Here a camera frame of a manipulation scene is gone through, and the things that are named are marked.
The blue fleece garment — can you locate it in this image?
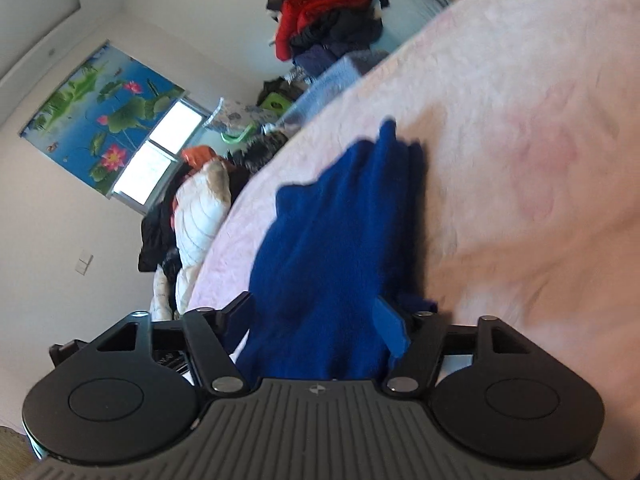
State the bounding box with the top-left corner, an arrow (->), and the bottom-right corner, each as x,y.
236,119 -> 426,382

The dark clothes pile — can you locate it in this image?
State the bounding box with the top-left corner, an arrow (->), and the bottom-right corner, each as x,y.
266,0 -> 390,77

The black garment hanging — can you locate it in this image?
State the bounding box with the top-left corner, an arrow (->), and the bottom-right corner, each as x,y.
138,164 -> 191,273

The bright window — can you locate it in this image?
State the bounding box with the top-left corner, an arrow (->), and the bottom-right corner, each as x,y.
110,99 -> 208,214

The orange garment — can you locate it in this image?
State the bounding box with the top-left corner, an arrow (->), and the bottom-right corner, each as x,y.
181,145 -> 218,171

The leopard print garment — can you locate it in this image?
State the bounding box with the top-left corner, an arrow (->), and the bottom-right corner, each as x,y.
227,131 -> 288,174

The green plastic hanger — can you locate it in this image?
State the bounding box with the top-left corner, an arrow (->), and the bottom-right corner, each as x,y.
220,122 -> 260,145

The floral pillow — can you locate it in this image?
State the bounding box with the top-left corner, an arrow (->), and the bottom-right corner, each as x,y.
205,98 -> 279,136

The pink floral bed sheet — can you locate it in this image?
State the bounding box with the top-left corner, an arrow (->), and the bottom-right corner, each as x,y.
190,0 -> 639,479

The green plastic stool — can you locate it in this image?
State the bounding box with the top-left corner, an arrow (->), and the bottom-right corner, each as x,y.
260,92 -> 292,114

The light blue fleece blanket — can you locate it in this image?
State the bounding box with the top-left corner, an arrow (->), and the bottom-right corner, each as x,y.
274,50 -> 388,136

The red jacket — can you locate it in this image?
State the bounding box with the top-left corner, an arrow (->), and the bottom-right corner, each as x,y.
273,0 -> 372,62

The light blue pillow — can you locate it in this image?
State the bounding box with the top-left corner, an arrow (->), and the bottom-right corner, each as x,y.
373,0 -> 450,53

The white wall switch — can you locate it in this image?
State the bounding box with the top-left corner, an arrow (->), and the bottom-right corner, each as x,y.
75,250 -> 93,275

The lotus flower wall poster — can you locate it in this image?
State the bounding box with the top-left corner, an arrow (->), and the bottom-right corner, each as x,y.
20,42 -> 184,195

